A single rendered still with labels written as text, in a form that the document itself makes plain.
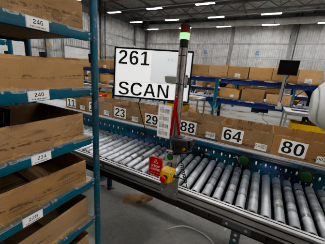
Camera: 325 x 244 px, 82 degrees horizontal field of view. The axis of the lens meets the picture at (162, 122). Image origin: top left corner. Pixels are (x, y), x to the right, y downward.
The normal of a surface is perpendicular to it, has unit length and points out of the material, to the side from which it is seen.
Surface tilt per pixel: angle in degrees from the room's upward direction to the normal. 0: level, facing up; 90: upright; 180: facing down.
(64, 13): 91
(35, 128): 91
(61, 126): 91
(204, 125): 90
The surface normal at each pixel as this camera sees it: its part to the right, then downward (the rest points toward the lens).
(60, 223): 0.89, 0.19
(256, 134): -0.47, 0.20
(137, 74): -0.14, 0.18
